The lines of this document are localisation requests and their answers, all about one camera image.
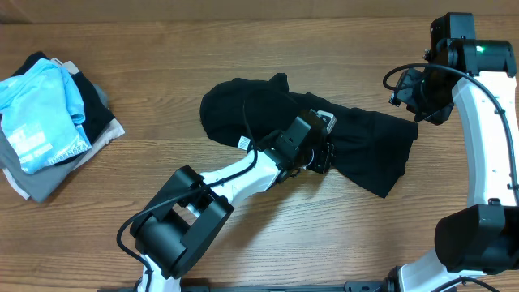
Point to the beige folded shirt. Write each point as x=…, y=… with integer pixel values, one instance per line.
x=40, y=185

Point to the black t-shirt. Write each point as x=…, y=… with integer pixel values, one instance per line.
x=370, y=148

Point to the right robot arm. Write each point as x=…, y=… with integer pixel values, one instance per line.
x=477, y=78

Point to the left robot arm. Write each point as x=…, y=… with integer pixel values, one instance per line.
x=181, y=221

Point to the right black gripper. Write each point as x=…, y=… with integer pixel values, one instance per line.
x=403, y=92

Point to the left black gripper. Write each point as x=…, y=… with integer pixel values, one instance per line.
x=324, y=155

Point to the black folded shirt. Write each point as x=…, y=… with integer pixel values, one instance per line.
x=92, y=127

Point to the grey folded shirt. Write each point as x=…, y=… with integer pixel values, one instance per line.
x=95, y=107

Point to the light blue folded shirt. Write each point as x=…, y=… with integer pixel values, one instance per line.
x=42, y=115

